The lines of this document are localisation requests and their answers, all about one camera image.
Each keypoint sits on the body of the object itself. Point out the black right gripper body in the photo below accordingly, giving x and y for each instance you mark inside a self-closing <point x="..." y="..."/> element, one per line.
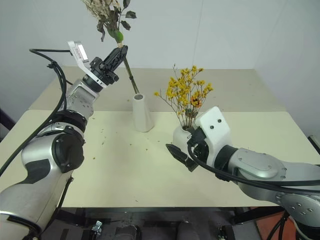
<point x="201" y="147"/>

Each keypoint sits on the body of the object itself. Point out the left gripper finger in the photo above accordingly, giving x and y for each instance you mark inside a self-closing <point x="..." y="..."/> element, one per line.
<point x="121" y="58"/>
<point x="113" y="55"/>

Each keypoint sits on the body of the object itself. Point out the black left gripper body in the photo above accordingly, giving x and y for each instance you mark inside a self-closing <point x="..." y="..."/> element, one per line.
<point x="103" y="72"/>

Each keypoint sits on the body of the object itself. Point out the dried white flower bouquet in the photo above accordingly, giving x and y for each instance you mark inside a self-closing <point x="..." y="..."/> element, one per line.
<point x="117" y="35"/>

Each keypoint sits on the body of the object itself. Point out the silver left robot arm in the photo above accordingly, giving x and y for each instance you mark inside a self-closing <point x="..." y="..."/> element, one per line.
<point x="40" y="160"/>

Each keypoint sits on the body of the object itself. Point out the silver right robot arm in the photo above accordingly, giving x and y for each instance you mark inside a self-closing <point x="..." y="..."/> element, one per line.
<point x="260" y="170"/>

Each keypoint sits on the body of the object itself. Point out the yellow dried flower bouquet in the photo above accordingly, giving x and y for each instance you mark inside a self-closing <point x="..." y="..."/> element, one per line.
<point x="186" y="87"/>

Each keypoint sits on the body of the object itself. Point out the round white vase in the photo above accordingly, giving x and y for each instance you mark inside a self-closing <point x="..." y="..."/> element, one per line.
<point x="180" y="137"/>

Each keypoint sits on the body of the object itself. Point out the tall white cone vase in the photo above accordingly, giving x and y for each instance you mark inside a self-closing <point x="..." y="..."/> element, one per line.
<point x="142" y="113"/>

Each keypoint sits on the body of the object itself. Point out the dark rounded shape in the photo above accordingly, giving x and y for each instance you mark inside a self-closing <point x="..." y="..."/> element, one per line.
<point x="127" y="232"/>

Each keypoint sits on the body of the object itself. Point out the small metal clamp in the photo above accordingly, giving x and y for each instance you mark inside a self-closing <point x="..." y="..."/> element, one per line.
<point x="97" y="226"/>

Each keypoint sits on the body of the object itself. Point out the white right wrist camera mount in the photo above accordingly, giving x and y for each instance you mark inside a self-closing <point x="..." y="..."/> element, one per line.
<point x="215" y="130"/>

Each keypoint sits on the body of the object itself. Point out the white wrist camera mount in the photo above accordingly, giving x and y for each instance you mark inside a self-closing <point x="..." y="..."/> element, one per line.
<point x="79" y="53"/>
<point x="215" y="130"/>

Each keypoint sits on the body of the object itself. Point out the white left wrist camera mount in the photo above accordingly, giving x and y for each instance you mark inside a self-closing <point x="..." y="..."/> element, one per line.
<point x="79" y="53"/>

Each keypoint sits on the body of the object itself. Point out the black table frame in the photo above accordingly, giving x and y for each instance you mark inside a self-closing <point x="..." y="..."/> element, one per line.
<point x="160" y="210"/>

